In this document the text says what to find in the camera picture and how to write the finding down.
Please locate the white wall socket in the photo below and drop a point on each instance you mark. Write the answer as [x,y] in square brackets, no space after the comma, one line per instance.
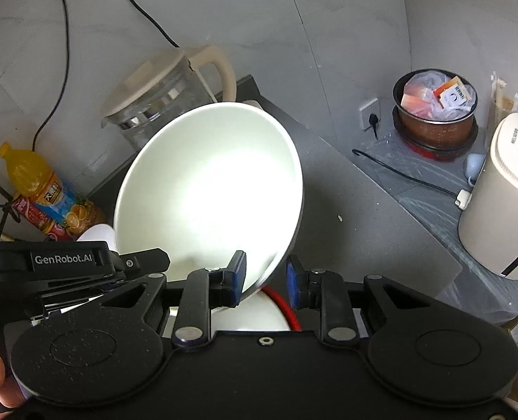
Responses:
[366,109]

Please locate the red drink can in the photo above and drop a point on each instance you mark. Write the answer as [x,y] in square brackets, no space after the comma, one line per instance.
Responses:
[36,221]

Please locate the round trash bin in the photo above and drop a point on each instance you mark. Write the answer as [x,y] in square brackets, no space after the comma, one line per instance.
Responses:
[434,129]

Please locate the glass kettle with beige lid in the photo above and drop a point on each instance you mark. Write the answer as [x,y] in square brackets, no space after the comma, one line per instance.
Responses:
[162,92]

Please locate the plastic bag of packets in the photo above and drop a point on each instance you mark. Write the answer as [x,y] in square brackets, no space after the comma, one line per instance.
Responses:
[434,96]

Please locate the beige kitchen appliance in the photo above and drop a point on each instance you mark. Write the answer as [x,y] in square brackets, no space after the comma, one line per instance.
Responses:
[499,210]

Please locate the orange juice bottle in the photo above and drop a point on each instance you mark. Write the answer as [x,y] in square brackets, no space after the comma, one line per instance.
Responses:
[44,183]

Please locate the white rounded object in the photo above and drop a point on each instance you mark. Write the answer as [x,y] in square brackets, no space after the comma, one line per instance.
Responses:
[98,234]

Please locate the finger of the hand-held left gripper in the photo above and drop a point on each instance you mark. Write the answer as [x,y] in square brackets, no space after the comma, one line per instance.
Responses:
[75,299]
[145,260]

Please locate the black plug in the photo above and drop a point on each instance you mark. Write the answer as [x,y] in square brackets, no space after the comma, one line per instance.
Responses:
[373,122]

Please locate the red-rimmed bowl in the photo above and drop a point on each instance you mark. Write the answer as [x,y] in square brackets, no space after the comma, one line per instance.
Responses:
[285,310]

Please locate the white bowl with grey outside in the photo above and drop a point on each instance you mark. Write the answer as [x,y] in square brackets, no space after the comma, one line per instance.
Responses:
[252,315]

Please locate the white power adapter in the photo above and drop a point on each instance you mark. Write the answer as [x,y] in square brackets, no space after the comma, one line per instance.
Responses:
[463,199]

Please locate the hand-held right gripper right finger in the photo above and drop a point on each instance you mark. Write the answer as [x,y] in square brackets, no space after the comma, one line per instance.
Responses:
[293,286]

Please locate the white cup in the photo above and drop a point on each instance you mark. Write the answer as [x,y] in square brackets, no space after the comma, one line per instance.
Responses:
[474,166]

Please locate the black and red round stand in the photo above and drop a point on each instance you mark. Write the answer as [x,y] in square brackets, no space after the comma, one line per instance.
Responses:
[434,148]

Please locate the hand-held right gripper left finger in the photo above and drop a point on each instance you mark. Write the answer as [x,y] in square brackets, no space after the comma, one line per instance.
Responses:
[236,276]

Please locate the plain white bowl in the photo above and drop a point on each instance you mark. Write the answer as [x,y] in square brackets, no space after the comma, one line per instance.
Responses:
[211,192]

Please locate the clear plastic package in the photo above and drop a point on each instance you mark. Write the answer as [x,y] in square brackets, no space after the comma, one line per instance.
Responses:
[504,100]

